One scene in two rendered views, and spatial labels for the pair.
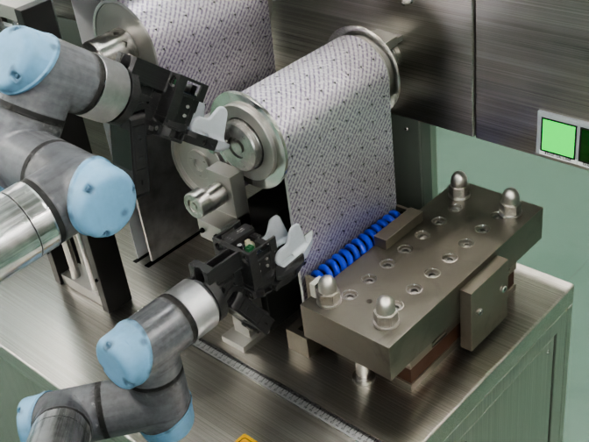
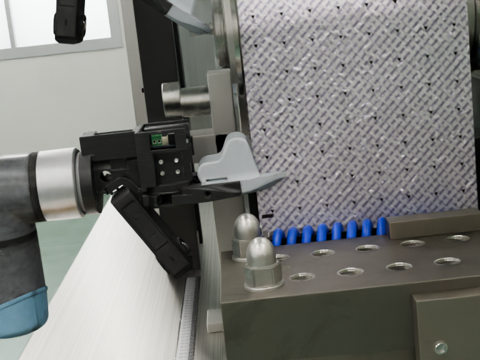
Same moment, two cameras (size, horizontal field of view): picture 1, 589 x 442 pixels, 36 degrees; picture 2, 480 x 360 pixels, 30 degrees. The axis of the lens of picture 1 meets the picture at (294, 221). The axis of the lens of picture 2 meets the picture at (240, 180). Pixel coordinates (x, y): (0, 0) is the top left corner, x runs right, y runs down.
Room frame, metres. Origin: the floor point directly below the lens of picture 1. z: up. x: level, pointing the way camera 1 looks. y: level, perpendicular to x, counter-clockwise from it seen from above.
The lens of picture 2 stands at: (0.38, -0.63, 1.29)
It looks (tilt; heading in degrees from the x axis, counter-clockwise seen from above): 12 degrees down; 44
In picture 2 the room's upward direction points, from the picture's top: 6 degrees counter-clockwise
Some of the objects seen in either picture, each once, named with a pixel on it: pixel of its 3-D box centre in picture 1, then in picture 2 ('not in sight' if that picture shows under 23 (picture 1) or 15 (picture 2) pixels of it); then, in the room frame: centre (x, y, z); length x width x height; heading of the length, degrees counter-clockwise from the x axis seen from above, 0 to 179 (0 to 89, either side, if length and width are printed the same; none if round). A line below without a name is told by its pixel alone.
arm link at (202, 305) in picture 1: (189, 308); (66, 183); (0.93, 0.15, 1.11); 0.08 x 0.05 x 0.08; 43
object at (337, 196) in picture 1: (345, 196); (363, 151); (1.15, -0.08, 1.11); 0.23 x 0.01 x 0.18; 133
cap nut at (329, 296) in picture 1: (327, 288); (248, 235); (1.01, -0.03, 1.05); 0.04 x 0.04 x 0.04
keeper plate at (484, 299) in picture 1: (486, 303); (476, 352); (1.03, -0.27, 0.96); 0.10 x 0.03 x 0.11; 133
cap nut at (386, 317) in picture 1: (385, 309); (261, 261); (0.95, -0.11, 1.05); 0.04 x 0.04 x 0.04
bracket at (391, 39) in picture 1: (378, 39); not in sight; (1.31, -0.17, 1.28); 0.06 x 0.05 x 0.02; 133
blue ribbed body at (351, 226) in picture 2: (360, 247); (371, 234); (1.13, -0.10, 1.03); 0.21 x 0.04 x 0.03; 133
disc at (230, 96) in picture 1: (247, 140); (234, 30); (1.11, 0.05, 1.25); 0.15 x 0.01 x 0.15; 43
